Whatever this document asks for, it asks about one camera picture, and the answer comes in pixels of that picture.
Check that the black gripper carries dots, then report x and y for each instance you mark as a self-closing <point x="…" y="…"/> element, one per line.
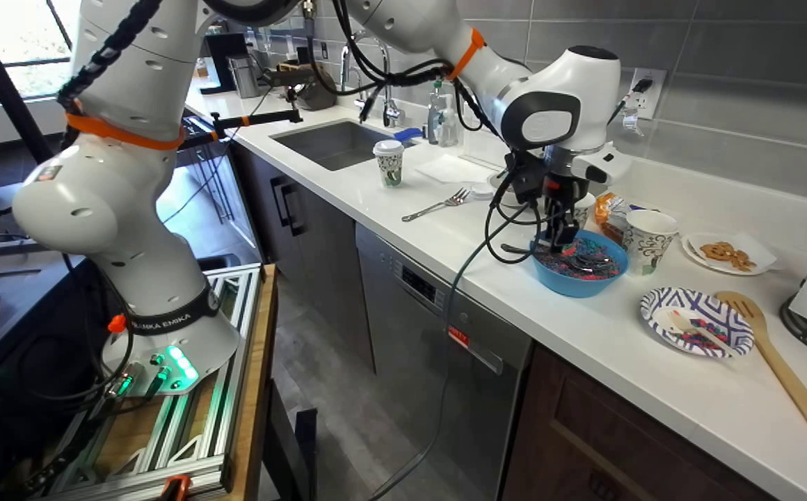
<point x="559" y="174"/>

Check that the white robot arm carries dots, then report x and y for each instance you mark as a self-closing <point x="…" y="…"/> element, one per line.
<point x="547" y="118"/>

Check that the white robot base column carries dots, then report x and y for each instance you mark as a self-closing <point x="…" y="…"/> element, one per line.
<point x="123" y="102"/>

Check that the blue cereal bowl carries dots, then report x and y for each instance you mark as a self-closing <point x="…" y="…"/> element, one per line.
<point x="584" y="267"/>

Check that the black and white paper cup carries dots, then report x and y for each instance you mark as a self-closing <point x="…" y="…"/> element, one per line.
<point x="648" y="239"/>

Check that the white coffee cup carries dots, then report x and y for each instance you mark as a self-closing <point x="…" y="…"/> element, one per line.
<point x="392" y="160"/>

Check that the orange snack bag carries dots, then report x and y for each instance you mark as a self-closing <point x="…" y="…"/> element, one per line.
<point x="611" y="216"/>

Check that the metal fork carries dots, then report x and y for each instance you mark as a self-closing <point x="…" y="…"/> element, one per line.
<point x="457" y="199"/>

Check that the white napkin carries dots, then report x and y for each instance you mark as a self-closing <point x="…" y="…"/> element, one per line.
<point x="457" y="174"/>

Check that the blue patterned paper plate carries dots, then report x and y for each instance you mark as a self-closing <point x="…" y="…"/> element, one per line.
<point x="703" y="309"/>

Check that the white plate with pretzels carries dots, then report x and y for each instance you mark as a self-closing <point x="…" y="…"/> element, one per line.
<point x="732" y="255"/>

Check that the stainless steel dishwasher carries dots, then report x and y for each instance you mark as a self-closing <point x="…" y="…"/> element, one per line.
<point x="450" y="373"/>

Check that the wooden spatula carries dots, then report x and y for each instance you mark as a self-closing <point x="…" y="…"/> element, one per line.
<point x="766" y="349"/>

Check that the sink faucet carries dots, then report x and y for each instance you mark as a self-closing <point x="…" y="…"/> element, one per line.
<point x="383" y="96"/>

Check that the dark lower cabinet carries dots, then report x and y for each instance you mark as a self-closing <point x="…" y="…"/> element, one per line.
<point x="577" y="441"/>

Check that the kitchen sink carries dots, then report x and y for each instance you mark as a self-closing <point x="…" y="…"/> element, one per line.
<point x="332" y="145"/>

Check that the wooden robot cart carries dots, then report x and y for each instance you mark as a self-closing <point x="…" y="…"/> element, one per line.
<point x="163" y="417"/>

